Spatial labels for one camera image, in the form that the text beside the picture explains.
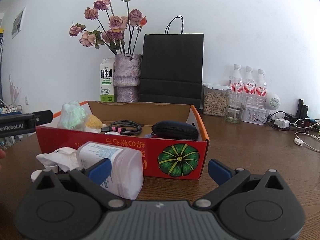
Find cotton swab plastic jar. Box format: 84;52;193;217
76;141;143;200

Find yellow white plush sheep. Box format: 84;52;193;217
85;115;103;133

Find black braided cable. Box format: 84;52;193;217
100;119;146;137

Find green white roll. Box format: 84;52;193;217
57;101;89;131

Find navy zipper case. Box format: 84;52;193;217
151;120;199;140

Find person left hand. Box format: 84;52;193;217
0;149;6;159

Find crumpled white tissue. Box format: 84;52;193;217
36;147;79;172

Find small white cap left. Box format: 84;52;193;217
30;170;42;182

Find red cardboard box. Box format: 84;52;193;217
36;101;209;180

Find floral tin box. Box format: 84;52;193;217
241;105;267;125

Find glass cup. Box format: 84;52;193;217
225;90;247;124

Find seed storage container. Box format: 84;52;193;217
203;83;231;116

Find white power adapter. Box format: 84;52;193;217
274;118;290;129

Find water bottle middle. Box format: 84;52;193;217
244;66;255;105

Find water bottle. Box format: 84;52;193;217
244;66;255;105
230;64;244;93
254;69;267;107

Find water bottle right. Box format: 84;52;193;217
254;69;267;107

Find white round speaker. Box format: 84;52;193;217
264;92;280;111

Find water bottle left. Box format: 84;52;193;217
230;64;244;93

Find purple ceramic vase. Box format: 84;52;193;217
114;54;142;102

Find black standing device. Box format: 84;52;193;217
296;99;309;119

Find milk carton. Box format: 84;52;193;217
100;57;115;102

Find black paper bag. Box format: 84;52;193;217
139;25;204;109

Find dried pink roses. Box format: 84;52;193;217
68;0;148;55

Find white cable with puck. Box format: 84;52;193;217
292;131;320;152

